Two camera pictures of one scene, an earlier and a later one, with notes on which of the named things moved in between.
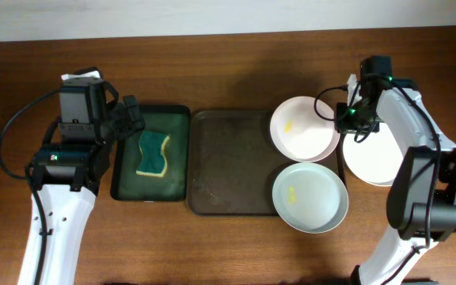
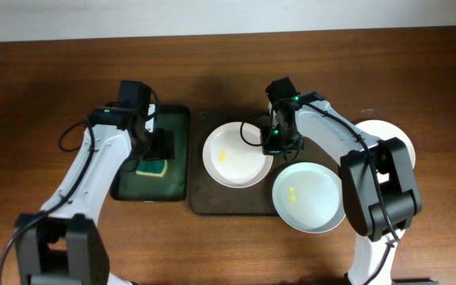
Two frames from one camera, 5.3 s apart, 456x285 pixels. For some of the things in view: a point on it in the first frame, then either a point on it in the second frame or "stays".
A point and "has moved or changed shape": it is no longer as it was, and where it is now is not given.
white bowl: [299, 134] has moved or changed shape
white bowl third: [310, 198] stays
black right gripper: [341, 125] to [271, 149]
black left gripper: [127, 126] to [165, 149]
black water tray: [173, 120] stays
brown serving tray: [232, 162] stays
